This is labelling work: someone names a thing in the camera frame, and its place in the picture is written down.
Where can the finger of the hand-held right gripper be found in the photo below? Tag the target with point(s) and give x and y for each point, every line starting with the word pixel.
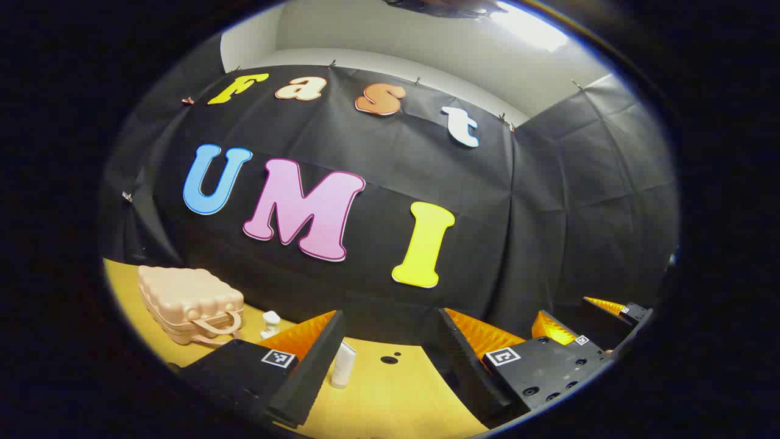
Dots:
pixel 551 329
pixel 635 313

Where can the black backdrop cloth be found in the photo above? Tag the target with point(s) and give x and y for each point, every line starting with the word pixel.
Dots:
pixel 378 152

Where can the white pump bottle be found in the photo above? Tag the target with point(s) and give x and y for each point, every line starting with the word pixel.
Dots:
pixel 270 323

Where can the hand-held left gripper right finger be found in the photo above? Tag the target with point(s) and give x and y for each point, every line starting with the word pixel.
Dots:
pixel 472 378

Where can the white tube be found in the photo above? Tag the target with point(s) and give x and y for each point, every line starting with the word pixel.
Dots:
pixel 343 366

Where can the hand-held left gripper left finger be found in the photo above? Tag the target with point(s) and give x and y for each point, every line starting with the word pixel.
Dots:
pixel 311 372

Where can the pink suitcase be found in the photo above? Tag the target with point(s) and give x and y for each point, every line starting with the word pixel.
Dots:
pixel 189 302

